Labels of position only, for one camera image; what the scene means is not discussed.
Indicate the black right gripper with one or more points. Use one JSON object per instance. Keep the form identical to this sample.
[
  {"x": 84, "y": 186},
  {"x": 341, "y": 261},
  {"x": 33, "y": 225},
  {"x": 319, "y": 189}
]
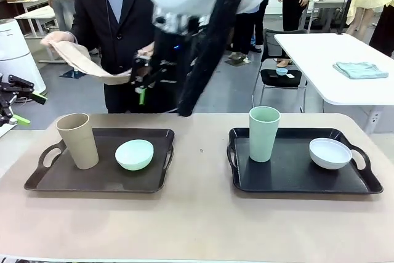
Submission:
[{"x": 169, "y": 50}]

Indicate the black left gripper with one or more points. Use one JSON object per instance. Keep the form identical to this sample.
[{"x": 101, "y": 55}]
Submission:
[{"x": 5, "y": 96}]

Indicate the beige cloth mat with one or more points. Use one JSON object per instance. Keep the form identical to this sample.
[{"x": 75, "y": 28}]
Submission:
[{"x": 86, "y": 63}]

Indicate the beige plastic cup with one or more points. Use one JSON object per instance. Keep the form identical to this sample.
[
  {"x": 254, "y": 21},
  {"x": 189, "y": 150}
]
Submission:
[{"x": 80, "y": 146}]

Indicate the mint green bowl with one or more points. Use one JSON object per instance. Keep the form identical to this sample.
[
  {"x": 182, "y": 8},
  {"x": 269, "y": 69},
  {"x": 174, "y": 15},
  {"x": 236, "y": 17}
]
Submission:
[{"x": 134, "y": 156}]

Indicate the person's right forearm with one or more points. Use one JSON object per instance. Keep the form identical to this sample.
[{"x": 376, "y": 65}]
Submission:
[{"x": 81, "y": 26}]

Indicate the brown serving tray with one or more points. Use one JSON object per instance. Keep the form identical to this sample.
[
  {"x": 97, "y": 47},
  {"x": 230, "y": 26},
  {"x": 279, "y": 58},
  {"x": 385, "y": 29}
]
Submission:
[{"x": 104, "y": 180}]

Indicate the black serving tray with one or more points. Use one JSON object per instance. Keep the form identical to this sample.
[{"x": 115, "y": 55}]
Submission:
[{"x": 292, "y": 176}]

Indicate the person's gloved left hand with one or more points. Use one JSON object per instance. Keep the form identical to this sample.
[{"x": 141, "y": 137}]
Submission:
[{"x": 145, "y": 52}]

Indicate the person's gloved right hand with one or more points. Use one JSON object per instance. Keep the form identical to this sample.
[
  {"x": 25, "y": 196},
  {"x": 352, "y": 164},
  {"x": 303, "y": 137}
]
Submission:
[{"x": 58, "y": 38}]

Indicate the person in dark suit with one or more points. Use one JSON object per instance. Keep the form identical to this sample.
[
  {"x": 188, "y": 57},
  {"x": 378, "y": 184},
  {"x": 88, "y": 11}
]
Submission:
[{"x": 123, "y": 13}]

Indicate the white background desk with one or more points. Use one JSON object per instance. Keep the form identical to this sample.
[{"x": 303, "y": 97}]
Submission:
[{"x": 37, "y": 16}]

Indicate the bystander in dark trousers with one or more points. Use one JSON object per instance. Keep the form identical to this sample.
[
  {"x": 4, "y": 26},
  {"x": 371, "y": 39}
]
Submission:
[{"x": 246, "y": 32}]

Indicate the green plastic cup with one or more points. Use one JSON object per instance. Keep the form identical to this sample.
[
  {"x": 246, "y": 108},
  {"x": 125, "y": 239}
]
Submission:
[{"x": 261, "y": 143}]

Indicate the black chair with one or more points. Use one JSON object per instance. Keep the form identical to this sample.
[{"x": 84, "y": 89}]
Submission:
[{"x": 277, "y": 79}]

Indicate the small blue bowl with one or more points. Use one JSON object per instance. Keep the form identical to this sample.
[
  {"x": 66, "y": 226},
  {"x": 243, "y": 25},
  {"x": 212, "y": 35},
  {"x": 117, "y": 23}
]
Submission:
[{"x": 281, "y": 72}]

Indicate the bystander in black trousers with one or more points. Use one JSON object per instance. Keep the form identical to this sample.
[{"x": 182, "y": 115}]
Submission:
[{"x": 292, "y": 13}]

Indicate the white side table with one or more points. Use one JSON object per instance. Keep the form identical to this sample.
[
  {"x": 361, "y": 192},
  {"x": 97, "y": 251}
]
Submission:
[{"x": 320, "y": 59}]

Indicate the grey background workbench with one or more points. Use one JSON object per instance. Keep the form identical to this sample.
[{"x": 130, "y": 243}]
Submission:
[{"x": 329, "y": 4}]

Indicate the white bowl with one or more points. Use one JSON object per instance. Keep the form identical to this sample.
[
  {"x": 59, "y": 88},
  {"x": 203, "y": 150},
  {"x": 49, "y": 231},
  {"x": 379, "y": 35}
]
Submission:
[{"x": 331, "y": 156}]

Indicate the black stand pole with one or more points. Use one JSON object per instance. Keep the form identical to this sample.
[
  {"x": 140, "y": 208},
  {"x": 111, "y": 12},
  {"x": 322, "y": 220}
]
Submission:
[{"x": 346, "y": 4}]

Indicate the teal folded cloth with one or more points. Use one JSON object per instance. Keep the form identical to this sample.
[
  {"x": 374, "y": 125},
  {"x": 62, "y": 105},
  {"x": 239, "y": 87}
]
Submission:
[{"x": 360, "y": 70}]

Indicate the bystander in yellow dress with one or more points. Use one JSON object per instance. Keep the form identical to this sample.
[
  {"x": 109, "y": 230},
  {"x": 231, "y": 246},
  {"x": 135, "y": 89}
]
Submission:
[{"x": 366, "y": 1}]

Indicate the bystander in black clothes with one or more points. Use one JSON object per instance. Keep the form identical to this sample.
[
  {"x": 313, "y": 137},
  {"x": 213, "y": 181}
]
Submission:
[{"x": 383, "y": 32}]

